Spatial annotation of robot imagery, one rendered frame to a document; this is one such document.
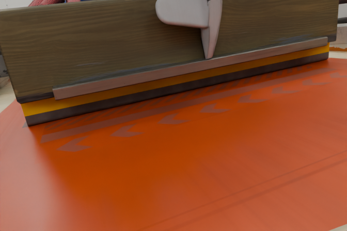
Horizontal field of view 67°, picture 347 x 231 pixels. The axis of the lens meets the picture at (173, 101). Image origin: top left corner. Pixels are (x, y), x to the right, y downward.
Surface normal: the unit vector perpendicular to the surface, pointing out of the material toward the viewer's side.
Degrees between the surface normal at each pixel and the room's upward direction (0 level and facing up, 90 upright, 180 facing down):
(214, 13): 103
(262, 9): 92
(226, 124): 0
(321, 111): 0
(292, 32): 92
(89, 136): 0
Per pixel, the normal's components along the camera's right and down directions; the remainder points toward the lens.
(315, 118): -0.14, -0.95
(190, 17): 0.34, 0.09
